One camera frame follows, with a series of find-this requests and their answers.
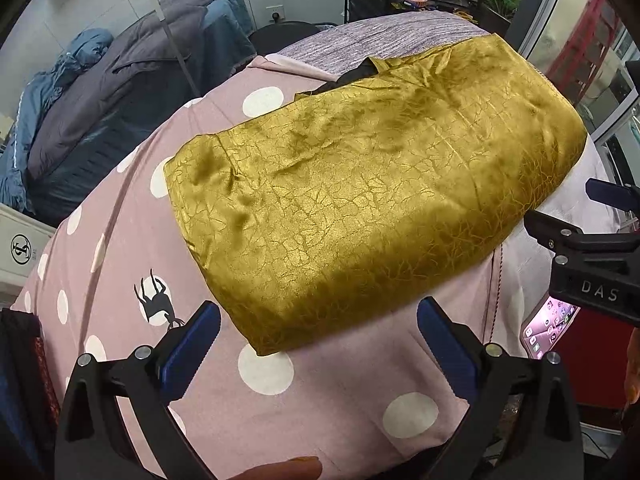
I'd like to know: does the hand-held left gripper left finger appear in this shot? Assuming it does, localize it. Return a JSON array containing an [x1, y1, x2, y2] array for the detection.
[[54, 300, 222, 480]]

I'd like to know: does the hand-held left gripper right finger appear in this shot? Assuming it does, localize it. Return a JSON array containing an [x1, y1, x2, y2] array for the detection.
[[416, 296, 585, 480]]

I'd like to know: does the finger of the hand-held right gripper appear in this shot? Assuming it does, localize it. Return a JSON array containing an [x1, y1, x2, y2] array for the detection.
[[585, 177, 640, 213], [524, 209, 640, 263]]

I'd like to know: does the gold satin garment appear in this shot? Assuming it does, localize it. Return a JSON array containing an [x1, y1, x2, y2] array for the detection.
[[164, 32, 588, 358]]

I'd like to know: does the person's right hand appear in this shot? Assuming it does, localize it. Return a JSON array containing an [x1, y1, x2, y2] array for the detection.
[[622, 327, 640, 411]]

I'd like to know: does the person's left hand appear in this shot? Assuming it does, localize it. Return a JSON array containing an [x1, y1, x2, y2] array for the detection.
[[234, 456, 323, 480]]

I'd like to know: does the phone with pink case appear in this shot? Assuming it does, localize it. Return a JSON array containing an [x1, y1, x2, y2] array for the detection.
[[520, 296, 581, 361]]

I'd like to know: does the pink polka dot blanket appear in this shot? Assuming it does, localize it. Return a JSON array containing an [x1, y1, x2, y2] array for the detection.
[[10, 55, 626, 480]]

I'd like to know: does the red patterned cloth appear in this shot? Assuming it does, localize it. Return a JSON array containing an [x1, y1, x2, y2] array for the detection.
[[30, 335, 61, 426]]

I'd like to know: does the glass display case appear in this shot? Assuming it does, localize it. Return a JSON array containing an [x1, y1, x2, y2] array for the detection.
[[517, 0, 640, 161]]

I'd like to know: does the dark blue clothing pile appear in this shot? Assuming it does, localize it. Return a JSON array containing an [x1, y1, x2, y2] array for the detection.
[[0, 307, 61, 480]]

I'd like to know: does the white box with round logo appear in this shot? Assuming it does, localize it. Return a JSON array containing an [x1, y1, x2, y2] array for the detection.
[[0, 202, 58, 301]]

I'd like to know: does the blue quilt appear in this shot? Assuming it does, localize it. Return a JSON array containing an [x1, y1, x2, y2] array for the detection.
[[0, 0, 258, 216]]

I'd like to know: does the black chair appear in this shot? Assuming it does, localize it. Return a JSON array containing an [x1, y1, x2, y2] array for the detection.
[[247, 20, 341, 56]]

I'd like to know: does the clear plastic strip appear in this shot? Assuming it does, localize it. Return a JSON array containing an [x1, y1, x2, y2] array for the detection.
[[145, 0, 201, 98]]

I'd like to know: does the dark red cord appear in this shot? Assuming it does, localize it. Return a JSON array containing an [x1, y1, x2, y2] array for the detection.
[[480, 245, 506, 346]]

